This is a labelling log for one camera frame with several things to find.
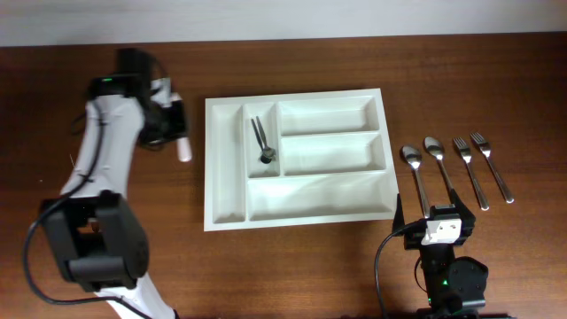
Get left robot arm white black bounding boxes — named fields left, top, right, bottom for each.
left=22, top=48, right=192, bottom=318

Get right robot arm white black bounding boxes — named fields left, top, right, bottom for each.
left=392, top=190, right=488, bottom=318

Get pale pink plastic knife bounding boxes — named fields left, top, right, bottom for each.
left=176, top=136, right=192, bottom=162

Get small dark metal tongs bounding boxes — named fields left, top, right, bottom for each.
left=251, top=116, right=276, bottom=164

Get white plastic cutlery tray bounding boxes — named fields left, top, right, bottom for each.
left=204, top=89, right=400, bottom=231

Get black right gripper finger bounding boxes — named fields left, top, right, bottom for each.
left=449, top=189, right=476, bottom=222
left=392, top=193, right=405, bottom=236

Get steel spoon tray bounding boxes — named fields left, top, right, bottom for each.
left=401, top=145, right=431, bottom=219

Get steel fork outer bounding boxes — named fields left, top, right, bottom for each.
left=470, top=132, right=515, bottom=204

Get steel fork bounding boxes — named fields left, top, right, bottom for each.
left=453, top=137, right=489, bottom=211
left=470, top=132, right=515, bottom=204

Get steel fork inner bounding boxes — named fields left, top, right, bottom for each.
left=453, top=137, right=489, bottom=211

